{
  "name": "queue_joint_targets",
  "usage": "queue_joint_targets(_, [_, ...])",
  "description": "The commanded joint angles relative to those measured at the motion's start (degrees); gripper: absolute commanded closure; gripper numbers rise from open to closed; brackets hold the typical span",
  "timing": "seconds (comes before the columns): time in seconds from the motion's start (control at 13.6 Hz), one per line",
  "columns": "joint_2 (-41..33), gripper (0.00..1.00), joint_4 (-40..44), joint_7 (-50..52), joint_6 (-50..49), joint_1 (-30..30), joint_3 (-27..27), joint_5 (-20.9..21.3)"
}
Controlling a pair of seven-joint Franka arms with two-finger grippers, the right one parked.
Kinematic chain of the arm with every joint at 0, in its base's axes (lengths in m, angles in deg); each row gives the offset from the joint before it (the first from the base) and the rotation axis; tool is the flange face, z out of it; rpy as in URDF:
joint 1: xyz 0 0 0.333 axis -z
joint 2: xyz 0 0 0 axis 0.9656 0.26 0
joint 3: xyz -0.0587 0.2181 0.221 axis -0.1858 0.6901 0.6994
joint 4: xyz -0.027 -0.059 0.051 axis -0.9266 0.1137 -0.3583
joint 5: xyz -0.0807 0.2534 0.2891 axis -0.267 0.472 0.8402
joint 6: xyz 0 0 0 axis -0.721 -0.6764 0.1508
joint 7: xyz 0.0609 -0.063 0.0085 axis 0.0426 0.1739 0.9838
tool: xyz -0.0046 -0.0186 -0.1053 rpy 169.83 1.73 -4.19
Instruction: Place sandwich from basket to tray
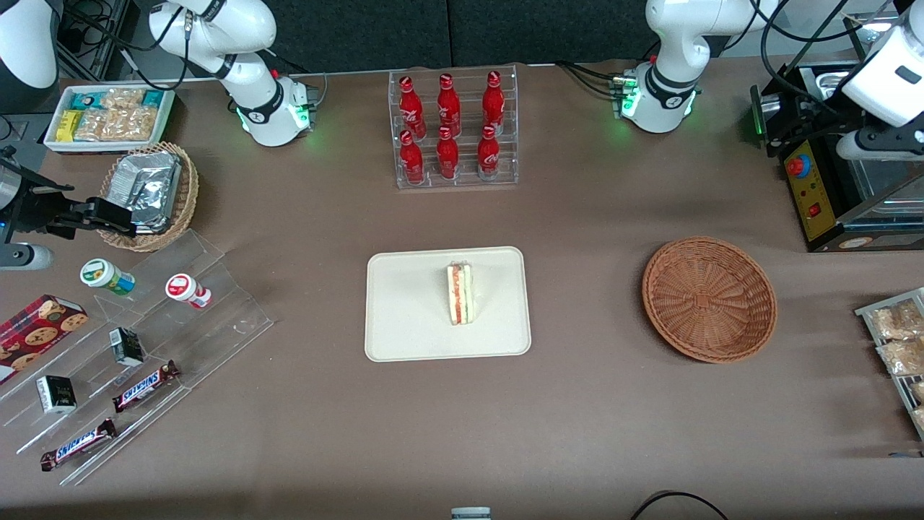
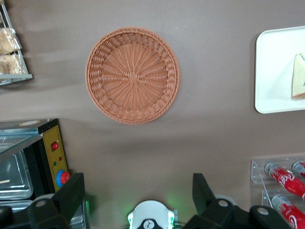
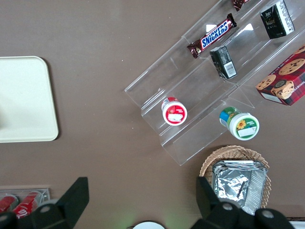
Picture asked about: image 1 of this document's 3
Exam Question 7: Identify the black cable loop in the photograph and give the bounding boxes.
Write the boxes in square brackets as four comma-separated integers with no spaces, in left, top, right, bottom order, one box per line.
[629,490,731,520]

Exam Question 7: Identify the cream plastic tray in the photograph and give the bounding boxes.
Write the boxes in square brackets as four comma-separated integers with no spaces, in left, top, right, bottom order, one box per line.
[365,246,533,363]

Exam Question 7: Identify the black food warmer case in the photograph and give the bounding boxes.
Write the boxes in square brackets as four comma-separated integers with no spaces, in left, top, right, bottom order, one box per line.
[749,7,924,253]

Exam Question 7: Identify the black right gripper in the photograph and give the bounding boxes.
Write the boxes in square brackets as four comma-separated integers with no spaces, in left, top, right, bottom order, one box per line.
[0,162,138,241]

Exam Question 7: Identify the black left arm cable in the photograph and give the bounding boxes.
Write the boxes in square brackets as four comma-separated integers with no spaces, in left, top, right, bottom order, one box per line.
[749,0,867,120]

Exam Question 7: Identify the light wicker basket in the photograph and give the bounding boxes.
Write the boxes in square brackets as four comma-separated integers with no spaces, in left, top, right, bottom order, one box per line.
[97,141,201,253]

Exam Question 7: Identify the brown wicker basket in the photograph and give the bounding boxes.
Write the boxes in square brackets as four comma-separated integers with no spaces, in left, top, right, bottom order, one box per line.
[641,236,779,364]

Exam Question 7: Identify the white snack box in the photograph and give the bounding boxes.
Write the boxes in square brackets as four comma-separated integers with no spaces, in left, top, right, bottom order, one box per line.
[43,84,177,155]

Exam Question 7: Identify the silver foil packet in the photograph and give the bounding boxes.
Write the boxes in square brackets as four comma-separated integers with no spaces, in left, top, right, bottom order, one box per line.
[106,151,183,234]

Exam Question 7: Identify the red cookie box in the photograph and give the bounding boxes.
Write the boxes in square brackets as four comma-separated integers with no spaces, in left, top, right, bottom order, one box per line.
[0,293,90,384]

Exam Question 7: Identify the small black carton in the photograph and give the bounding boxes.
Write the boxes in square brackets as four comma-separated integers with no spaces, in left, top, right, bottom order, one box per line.
[35,374,78,416]
[108,326,146,368]

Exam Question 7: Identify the red lid cup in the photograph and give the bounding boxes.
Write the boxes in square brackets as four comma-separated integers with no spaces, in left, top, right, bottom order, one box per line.
[165,272,213,311]

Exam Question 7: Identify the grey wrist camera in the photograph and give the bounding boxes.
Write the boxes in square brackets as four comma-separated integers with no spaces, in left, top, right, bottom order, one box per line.
[0,243,54,272]
[836,128,924,163]

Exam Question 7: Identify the clear acrylic bottle rack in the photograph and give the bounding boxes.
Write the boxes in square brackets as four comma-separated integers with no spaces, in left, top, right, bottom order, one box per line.
[388,64,520,191]

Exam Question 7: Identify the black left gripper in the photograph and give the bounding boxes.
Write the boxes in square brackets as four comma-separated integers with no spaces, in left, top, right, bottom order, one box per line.
[765,101,861,157]

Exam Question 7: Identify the red cola bottle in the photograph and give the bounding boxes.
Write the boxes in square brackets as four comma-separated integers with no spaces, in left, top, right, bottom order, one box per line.
[481,69,506,135]
[476,123,501,181]
[398,75,427,139]
[435,126,461,181]
[436,72,462,137]
[398,129,426,186]

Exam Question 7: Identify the clear acrylic stepped display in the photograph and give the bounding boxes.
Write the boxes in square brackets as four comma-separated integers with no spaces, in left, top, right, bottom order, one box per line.
[0,230,276,487]

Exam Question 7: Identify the green lid cup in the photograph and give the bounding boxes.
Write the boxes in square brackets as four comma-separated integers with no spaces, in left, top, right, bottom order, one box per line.
[79,258,136,298]

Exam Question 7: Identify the clear bag of pastries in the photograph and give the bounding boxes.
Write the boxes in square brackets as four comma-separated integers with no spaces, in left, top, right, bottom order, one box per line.
[868,299,924,341]
[875,337,924,377]

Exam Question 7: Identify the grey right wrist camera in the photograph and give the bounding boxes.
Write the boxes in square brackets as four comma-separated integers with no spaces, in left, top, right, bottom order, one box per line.
[0,243,54,272]

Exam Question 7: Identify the triangular sandwich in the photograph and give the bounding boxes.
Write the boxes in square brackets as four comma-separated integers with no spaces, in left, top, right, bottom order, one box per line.
[445,261,476,327]

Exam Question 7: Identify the snickers chocolate bar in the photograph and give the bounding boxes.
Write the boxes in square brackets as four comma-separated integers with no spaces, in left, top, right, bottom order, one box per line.
[111,360,180,414]
[39,417,118,472]

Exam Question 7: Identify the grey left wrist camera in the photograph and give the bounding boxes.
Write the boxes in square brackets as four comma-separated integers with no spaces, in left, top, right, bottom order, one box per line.
[836,128,924,163]

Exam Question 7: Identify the clear bag of crackers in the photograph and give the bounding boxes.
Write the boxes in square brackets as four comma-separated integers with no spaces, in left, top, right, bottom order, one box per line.
[101,106,159,142]
[74,108,110,142]
[100,87,146,111]

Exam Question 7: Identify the grey snack rack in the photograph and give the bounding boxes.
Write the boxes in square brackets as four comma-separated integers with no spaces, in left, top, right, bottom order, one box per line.
[854,287,924,442]

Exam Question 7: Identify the steel warmer pan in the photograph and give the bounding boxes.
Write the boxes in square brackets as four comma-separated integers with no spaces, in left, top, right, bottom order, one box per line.
[848,159,924,205]
[816,69,861,105]

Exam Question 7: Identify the black base cable bundle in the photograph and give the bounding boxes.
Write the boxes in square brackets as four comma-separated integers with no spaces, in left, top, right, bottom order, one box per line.
[554,59,630,100]

